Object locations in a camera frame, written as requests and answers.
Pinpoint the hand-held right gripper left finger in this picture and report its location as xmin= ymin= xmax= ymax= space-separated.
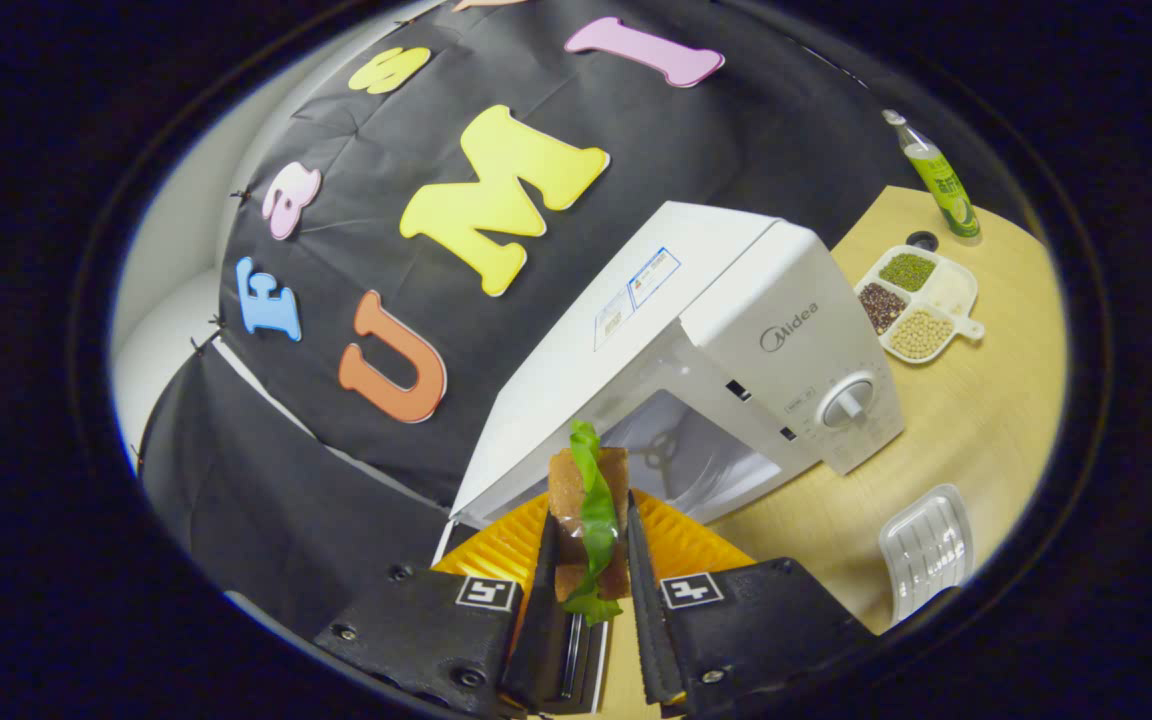
xmin=314 ymin=490 xmax=562 ymax=716

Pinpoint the white divided bean dish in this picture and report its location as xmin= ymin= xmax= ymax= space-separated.
xmin=853 ymin=245 xmax=986 ymax=365

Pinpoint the green label drink bottle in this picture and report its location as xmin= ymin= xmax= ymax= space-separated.
xmin=882 ymin=108 xmax=982 ymax=239

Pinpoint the bread and lettuce sandwich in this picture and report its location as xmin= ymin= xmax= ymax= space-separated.
xmin=546 ymin=420 xmax=634 ymax=628

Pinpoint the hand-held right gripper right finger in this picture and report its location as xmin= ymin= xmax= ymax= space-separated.
xmin=624 ymin=488 xmax=877 ymax=716

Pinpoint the small white ribbed tray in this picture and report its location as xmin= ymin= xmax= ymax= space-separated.
xmin=878 ymin=484 xmax=975 ymax=627

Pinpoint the black backdrop cloth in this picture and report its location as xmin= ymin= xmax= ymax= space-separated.
xmin=136 ymin=0 xmax=1037 ymax=641

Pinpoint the white microwave oven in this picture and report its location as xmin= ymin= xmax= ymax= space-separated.
xmin=431 ymin=201 xmax=907 ymax=715

